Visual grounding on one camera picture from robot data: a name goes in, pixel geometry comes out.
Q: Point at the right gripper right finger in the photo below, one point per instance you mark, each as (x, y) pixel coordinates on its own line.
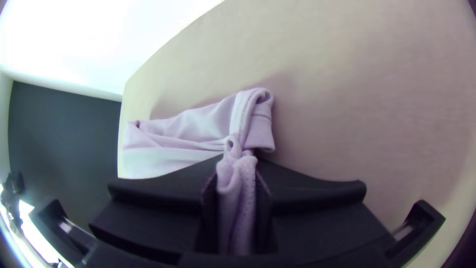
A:
(316, 216)

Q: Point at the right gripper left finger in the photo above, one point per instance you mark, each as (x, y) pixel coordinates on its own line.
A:
(156, 208)

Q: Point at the grey t-shirt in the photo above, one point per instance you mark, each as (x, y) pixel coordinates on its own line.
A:
(186, 137)

